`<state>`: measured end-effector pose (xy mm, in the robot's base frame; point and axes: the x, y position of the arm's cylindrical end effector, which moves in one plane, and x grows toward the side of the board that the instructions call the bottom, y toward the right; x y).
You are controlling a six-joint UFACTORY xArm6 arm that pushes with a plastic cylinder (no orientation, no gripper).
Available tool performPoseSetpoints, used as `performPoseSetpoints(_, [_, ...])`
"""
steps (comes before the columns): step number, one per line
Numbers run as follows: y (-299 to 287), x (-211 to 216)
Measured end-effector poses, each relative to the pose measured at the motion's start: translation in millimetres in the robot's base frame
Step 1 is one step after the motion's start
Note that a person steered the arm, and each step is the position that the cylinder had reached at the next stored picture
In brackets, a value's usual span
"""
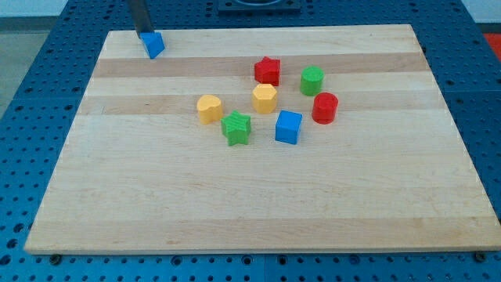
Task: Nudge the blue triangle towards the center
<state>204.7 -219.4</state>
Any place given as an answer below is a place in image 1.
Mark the yellow hexagon block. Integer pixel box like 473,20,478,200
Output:
252,84,278,114

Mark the red cylinder block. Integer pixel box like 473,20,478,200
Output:
312,92,339,125

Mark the blue triangle block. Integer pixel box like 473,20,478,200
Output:
140,32,165,59

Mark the light wooden board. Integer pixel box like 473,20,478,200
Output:
24,24,500,255

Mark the red star block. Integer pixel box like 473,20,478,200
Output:
254,56,281,86

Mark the green cylinder block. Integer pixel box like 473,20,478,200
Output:
300,66,324,96

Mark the grey metal pusher rod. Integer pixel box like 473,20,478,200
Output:
127,0,154,38

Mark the blue cube block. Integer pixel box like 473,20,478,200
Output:
275,110,302,145

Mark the green star block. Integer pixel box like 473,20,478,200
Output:
221,110,251,146

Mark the yellow heart block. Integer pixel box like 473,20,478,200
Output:
196,95,224,125

